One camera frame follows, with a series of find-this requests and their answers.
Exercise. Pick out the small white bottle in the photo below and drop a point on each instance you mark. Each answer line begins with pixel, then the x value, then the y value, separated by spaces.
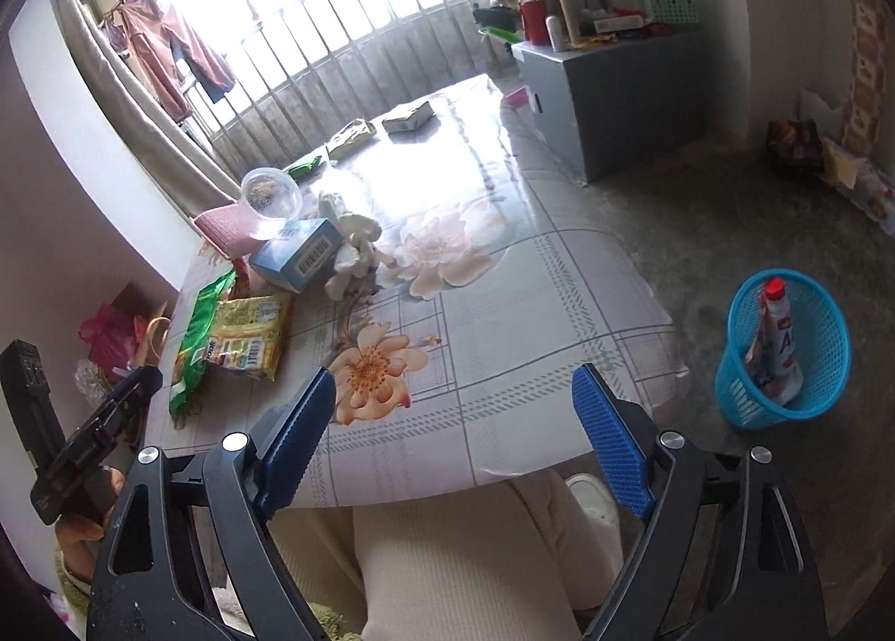
pixel 557 34

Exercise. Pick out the small green packet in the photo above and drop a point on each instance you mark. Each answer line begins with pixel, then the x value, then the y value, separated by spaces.
pixel 304 167

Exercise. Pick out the white milk bottle pink cap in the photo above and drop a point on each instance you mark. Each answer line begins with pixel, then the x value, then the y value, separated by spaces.
pixel 779 347

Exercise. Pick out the clear plastic bag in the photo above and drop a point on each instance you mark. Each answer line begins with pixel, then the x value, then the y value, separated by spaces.
pixel 94 379

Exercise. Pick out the dark snack bag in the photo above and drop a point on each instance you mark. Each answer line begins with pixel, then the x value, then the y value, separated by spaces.
pixel 793 141

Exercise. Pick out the blue plastic wastebasket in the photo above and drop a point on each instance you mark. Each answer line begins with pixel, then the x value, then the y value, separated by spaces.
pixel 818 361

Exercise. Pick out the red thermos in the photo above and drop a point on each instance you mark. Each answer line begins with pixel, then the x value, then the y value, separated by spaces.
pixel 535 19

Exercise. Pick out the person's left hand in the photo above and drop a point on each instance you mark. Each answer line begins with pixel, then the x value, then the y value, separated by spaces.
pixel 80 536

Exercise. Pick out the small pink bag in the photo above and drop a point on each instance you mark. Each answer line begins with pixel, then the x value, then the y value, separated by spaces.
pixel 515 97

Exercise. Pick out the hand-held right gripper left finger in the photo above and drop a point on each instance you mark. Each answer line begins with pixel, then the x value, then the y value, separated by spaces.
pixel 294 445

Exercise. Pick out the printed plastic bag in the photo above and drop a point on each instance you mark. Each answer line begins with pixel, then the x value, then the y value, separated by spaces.
pixel 877 193

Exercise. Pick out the beige paper sheet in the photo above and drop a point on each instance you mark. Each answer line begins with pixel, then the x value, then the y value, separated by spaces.
pixel 839 162

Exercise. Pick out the yellow snack bag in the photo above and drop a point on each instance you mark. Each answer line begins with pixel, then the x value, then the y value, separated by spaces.
pixel 252 333

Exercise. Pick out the dark hanging garment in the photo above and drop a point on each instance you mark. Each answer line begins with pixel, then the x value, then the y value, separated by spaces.
pixel 203 78

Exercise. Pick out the white shoe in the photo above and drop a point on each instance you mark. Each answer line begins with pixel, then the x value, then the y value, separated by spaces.
pixel 594 498

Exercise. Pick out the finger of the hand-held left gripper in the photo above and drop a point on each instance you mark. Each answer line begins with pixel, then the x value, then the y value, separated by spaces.
pixel 119 414

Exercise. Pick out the black and green device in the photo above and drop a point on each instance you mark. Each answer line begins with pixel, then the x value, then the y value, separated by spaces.
pixel 496 22

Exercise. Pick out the small beige box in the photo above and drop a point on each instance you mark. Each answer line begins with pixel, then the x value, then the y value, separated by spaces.
pixel 353 137

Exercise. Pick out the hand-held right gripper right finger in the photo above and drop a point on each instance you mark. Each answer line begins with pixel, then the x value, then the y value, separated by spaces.
pixel 615 445

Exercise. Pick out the white sock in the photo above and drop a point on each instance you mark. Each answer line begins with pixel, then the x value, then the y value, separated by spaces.
pixel 353 249

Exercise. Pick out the white and red flat box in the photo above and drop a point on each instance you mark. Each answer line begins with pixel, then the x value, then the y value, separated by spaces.
pixel 619 23

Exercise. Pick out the floral tablecloth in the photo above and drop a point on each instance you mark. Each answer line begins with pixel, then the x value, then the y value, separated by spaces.
pixel 503 347

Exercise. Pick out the blue tissue box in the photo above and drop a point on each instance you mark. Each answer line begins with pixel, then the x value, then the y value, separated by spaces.
pixel 287 260

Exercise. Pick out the white crumpled paper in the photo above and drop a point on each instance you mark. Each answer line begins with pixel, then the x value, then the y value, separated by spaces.
pixel 821 106

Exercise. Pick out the patterned wallpaper roll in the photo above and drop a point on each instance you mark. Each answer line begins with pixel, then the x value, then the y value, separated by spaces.
pixel 867 68

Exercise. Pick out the person's cream trousers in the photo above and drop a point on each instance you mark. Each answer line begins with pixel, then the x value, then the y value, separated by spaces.
pixel 454 564

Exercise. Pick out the grey cabinet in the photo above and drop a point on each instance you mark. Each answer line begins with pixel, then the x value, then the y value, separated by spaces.
pixel 629 102

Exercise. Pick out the pink plastic bag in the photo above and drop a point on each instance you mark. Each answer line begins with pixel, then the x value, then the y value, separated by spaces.
pixel 105 333

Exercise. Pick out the clear plastic cup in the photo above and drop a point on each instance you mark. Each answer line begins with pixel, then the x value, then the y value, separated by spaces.
pixel 269 221

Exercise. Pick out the metal window railing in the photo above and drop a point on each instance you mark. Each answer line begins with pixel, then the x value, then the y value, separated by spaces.
pixel 363 54

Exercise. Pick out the green plastic basket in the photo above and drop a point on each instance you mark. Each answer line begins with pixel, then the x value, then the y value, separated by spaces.
pixel 668 6

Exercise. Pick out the beige cardboard tube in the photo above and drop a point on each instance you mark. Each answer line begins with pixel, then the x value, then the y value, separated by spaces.
pixel 570 22

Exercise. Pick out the pink hanging garment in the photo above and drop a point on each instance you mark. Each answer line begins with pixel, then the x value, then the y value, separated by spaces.
pixel 150 47

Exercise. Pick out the green snack bag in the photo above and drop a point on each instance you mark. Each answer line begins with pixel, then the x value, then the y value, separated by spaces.
pixel 192 354

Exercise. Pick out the green fuzzy garment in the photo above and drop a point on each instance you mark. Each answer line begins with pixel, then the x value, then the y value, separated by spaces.
pixel 328 623

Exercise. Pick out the small cardboard box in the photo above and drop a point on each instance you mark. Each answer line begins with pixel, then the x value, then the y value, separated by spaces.
pixel 409 116

